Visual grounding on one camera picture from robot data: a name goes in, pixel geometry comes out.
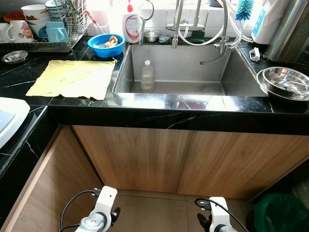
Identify stainless steel sink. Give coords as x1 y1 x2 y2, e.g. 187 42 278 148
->
112 43 268 97

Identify blue bottle brush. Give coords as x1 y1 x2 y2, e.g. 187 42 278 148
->
235 0 254 21

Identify small white plastic clip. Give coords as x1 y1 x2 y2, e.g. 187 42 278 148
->
249 47 261 62

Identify white water hose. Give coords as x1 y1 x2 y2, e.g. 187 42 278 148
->
178 10 252 46

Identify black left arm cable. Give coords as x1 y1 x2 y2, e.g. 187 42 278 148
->
59 189 102 232

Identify steel wire dish rack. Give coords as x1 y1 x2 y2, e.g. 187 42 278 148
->
0 0 90 53

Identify yellow cleaning cloth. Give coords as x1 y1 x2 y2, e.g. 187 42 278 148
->
26 59 117 101

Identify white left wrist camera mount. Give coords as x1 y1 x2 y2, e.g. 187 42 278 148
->
89 186 118 228

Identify steel spoon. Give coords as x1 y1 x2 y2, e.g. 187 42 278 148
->
282 80 309 95

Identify white countertop appliance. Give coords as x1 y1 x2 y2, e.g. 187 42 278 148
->
0 97 30 149

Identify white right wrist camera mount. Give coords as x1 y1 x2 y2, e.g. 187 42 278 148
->
209 196 231 229

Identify tall steel cylinder container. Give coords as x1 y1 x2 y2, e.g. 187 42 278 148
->
265 0 309 62

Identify teal mug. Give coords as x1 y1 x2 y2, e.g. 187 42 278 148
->
46 21 69 43

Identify white red-pump soap bottle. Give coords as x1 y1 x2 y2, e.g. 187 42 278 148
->
122 1 141 44

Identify round steel strainer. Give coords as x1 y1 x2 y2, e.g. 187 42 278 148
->
139 0 155 45

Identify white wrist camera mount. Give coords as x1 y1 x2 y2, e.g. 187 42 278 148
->
89 186 118 228
209 196 231 229

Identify small steel dish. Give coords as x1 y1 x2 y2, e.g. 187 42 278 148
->
1 50 28 64

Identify steel spring pull-down faucet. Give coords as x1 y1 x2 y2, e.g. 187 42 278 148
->
166 0 239 66

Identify wooden cabinet side panel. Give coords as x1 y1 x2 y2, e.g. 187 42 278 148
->
0 125 103 232

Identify red handled brush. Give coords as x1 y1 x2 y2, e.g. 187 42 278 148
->
86 10 99 27

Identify wooden cabinet door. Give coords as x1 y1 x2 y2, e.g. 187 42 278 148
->
71 125 194 194
177 130 309 200

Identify white water purifier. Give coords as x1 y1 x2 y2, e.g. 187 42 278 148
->
251 0 290 45

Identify dark green sponge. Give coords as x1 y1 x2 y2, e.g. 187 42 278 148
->
190 30 206 44

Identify clear plastic bottle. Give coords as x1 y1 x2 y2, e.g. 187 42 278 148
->
141 60 155 91

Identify white ceramic bowl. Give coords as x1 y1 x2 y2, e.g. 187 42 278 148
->
20 4 51 39

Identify large steel mixing bowl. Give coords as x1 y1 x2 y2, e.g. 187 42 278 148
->
256 66 309 101

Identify white cartoon print mug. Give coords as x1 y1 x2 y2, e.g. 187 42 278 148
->
6 20 34 43

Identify green trash bin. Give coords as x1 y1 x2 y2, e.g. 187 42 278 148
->
253 192 309 232

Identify small steel cup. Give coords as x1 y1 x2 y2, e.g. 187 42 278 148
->
144 30 160 43

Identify blue plastic bowl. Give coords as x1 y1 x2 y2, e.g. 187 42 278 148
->
87 33 126 59

